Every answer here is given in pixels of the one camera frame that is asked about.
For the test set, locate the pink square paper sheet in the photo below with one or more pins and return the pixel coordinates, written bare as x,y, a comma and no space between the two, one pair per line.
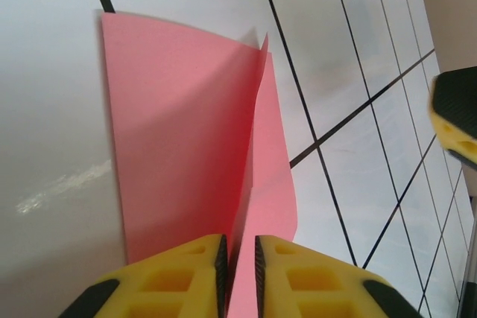
179,128

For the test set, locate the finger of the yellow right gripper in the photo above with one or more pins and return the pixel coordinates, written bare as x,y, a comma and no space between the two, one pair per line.
456,109

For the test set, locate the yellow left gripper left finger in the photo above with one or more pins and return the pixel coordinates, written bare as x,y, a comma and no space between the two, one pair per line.
175,288

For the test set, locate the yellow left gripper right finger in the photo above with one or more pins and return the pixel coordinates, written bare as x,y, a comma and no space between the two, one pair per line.
313,288

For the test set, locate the aluminium side rail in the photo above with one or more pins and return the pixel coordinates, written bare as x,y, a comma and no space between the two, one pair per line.
470,258

